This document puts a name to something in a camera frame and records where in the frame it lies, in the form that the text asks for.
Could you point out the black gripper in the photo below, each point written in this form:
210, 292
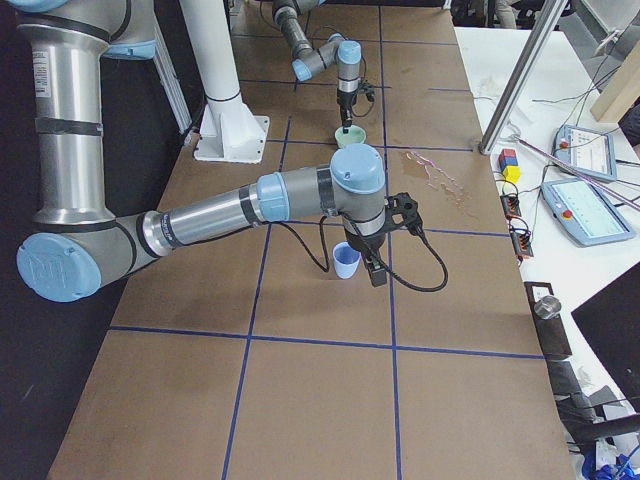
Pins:
346, 99
365, 244

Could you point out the aluminium frame post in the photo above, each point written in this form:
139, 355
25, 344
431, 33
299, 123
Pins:
537, 39

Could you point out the steel tumbler cup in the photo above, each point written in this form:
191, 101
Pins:
547, 307

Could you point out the wooden board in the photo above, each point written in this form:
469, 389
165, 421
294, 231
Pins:
621, 92

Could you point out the orange connector board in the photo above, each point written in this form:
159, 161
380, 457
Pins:
521, 241

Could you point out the green ceramic bowl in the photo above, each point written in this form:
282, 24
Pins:
349, 136

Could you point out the far teach pendant tablet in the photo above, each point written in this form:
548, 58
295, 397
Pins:
588, 151

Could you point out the teach pendant tablet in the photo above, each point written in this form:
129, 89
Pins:
588, 151
587, 216

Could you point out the blue plastic cup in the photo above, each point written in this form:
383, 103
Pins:
346, 260

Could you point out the white mounting pillar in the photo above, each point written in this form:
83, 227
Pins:
229, 132

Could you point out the near teach pendant tablet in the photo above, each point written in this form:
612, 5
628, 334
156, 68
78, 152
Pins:
587, 216

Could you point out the red blue yellow blocks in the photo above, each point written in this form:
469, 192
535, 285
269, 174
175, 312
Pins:
508, 165

